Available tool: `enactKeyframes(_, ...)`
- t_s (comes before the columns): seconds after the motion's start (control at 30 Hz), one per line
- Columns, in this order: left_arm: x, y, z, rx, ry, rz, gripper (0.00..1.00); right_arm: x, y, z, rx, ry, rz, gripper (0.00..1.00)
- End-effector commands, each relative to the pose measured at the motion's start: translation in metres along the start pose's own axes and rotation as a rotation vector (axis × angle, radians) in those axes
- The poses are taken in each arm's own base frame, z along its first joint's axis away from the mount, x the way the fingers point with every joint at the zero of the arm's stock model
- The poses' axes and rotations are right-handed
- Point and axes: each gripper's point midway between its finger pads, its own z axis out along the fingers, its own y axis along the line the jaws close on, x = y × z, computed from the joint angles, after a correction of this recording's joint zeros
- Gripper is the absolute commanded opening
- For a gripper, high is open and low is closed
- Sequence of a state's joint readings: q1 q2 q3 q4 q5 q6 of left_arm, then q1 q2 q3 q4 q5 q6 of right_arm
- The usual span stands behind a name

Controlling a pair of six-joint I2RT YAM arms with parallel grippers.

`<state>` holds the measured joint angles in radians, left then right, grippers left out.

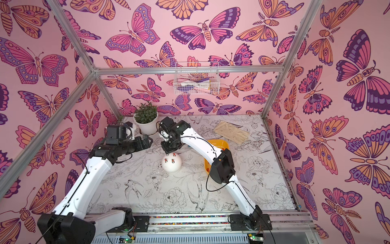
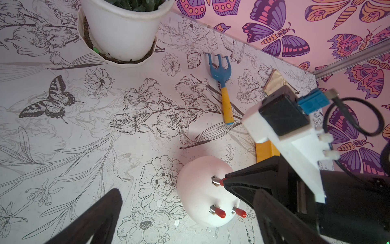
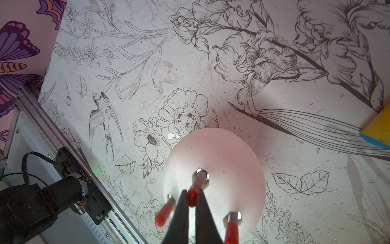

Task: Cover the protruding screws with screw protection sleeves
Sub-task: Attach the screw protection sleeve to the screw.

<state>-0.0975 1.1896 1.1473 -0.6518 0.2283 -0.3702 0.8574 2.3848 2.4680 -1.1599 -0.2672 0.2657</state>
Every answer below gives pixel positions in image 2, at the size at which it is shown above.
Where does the cream fabric work glove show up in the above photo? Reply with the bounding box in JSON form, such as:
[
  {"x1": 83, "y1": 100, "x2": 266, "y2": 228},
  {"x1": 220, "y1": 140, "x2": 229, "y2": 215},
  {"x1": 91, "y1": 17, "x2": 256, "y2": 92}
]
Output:
[{"x1": 263, "y1": 69, "x2": 300, "y2": 96}]

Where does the red screw protection sleeve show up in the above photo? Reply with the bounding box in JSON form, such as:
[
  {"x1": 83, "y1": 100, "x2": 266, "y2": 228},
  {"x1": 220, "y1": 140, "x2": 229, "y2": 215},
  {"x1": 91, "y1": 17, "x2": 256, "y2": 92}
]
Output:
[{"x1": 232, "y1": 207, "x2": 247, "y2": 218}]

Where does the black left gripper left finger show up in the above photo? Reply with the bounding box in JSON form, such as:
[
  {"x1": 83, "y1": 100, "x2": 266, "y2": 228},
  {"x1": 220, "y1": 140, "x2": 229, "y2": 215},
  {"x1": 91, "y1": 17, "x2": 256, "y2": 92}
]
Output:
[{"x1": 47, "y1": 188, "x2": 123, "y2": 244}]

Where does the steel screw on dome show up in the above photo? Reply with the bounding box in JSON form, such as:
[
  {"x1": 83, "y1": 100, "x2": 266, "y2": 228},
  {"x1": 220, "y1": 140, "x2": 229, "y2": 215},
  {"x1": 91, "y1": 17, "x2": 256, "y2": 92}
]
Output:
[{"x1": 211, "y1": 176, "x2": 221, "y2": 186}]

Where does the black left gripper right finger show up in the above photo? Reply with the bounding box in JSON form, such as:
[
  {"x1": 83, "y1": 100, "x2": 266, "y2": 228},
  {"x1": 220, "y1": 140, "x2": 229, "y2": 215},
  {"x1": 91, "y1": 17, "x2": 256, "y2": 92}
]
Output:
[{"x1": 253, "y1": 190, "x2": 327, "y2": 244}]

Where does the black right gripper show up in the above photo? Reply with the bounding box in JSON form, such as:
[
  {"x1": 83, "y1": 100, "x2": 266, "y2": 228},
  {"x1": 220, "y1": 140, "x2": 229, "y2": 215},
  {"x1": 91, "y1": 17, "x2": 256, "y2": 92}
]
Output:
[{"x1": 279, "y1": 157, "x2": 390, "y2": 244}]

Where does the yellow plastic tray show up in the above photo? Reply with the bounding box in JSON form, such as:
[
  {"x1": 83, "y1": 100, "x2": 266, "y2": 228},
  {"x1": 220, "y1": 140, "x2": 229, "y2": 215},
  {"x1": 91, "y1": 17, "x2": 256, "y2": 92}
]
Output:
[{"x1": 255, "y1": 140, "x2": 280, "y2": 163}]

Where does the blue yellow garden rake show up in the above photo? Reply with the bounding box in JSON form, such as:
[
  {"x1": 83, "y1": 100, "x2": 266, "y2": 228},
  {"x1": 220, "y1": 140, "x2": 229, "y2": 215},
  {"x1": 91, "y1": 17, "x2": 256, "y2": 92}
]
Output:
[{"x1": 206, "y1": 53, "x2": 234, "y2": 125}]

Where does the green plant in white pot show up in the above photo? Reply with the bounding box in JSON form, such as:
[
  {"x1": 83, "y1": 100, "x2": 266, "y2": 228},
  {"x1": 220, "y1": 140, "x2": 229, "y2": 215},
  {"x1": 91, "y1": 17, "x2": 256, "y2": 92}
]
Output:
[{"x1": 77, "y1": 1, "x2": 175, "y2": 68}]

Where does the white dome with screws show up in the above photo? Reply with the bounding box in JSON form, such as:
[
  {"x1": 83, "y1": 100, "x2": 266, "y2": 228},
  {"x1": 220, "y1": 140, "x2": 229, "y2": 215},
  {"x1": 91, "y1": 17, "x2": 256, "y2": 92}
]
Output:
[{"x1": 176, "y1": 156, "x2": 240, "y2": 228}]

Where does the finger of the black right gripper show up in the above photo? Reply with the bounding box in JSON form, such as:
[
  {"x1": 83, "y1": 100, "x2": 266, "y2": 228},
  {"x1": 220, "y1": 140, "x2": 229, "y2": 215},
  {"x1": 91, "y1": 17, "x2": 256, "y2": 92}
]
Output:
[{"x1": 223, "y1": 156, "x2": 282, "y2": 208}]

